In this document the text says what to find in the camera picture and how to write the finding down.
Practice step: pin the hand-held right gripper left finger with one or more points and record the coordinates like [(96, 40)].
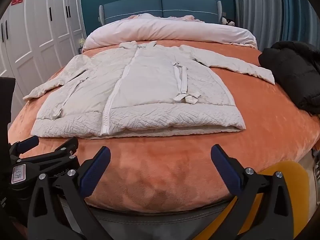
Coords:
[(96, 166)]

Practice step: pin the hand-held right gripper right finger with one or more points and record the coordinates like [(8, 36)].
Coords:
[(226, 167)]

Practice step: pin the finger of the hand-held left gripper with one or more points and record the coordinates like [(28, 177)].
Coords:
[(28, 143), (56, 153)]

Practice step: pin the white padded coat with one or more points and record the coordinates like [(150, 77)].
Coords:
[(150, 87)]

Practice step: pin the orange plush blanket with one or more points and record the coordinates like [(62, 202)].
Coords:
[(160, 175)]

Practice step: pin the yellow chair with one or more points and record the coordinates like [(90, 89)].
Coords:
[(298, 192)]

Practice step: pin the pale yellow tissue pack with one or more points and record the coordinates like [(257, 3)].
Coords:
[(82, 41)]

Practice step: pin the black puffer jacket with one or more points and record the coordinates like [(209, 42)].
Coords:
[(292, 72)]

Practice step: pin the small black white figurine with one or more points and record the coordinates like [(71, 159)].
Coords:
[(228, 21)]

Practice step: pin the pale pink duvet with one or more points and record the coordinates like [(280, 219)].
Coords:
[(162, 30)]

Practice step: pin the blue upholstered headboard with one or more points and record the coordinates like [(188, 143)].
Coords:
[(135, 10)]

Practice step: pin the grey curtain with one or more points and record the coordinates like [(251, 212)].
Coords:
[(257, 7)]

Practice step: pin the blue curtain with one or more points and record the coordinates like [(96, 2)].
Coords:
[(302, 12)]

